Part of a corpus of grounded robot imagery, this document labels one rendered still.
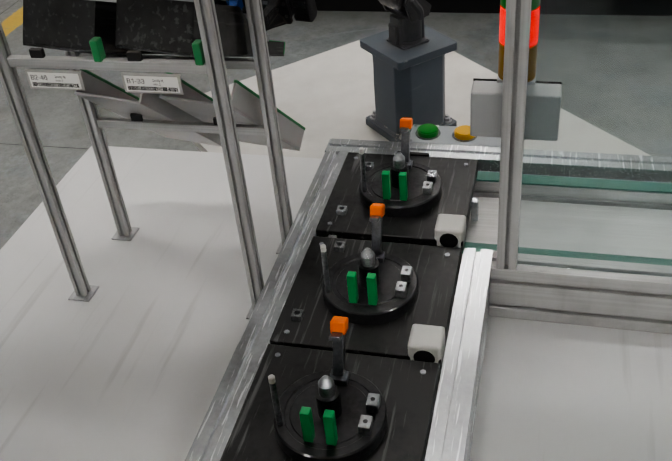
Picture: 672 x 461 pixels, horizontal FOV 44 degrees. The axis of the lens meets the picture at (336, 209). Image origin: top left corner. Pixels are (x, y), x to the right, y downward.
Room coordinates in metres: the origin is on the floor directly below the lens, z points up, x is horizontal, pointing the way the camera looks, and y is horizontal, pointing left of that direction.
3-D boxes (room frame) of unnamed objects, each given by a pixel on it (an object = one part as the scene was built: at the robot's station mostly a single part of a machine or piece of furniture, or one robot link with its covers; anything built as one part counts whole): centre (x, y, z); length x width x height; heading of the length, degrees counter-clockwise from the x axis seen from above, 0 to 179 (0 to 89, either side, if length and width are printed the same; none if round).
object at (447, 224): (1.05, -0.18, 0.97); 0.05 x 0.05 x 0.04; 73
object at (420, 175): (1.17, -0.11, 0.98); 0.14 x 0.14 x 0.02
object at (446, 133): (1.35, -0.26, 0.93); 0.21 x 0.07 x 0.06; 73
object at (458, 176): (1.17, -0.11, 0.96); 0.24 x 0.24 x 0.02; 73
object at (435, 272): (0.93, -0.04, 1.01); 0.24 x 0.24 x 0.13; 73
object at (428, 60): (1.58, -0.18, 0.96); 0.15 x 0.15 x 0.20; 28
